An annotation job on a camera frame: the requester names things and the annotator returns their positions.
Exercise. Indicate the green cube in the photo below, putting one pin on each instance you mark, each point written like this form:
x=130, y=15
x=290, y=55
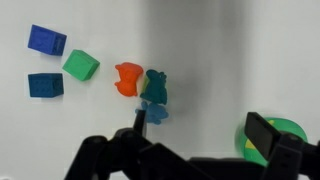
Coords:
x=80, y=65

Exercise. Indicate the yellow piece in bowl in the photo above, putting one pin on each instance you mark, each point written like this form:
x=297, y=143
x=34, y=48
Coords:
x=250, y=144

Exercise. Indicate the green bowl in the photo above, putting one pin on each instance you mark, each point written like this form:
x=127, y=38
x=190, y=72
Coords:
x=290, y=130

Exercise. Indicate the bright blue cube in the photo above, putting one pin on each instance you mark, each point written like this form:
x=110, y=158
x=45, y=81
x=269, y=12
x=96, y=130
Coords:
x=46, y=40

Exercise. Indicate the dark blue cube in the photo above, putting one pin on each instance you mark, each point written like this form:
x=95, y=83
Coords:
x=45, y=85

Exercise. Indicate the blue animal toy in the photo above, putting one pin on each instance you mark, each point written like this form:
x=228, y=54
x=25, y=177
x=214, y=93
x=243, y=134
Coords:
x=154, y=113

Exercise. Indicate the lime green block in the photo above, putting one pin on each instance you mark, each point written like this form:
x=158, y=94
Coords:
x=145, y=84

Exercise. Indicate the orange animal toy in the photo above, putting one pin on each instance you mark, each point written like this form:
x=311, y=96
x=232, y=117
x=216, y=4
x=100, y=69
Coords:
x=128, y=79

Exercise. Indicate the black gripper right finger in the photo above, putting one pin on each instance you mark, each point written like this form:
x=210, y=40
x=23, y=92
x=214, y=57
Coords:
x=261, y=132

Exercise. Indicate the teal animal toy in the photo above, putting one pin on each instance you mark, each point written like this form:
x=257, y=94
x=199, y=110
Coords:
x=155, y=87

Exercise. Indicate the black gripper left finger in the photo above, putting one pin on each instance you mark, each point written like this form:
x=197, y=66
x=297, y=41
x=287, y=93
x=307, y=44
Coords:
x=140, y=122

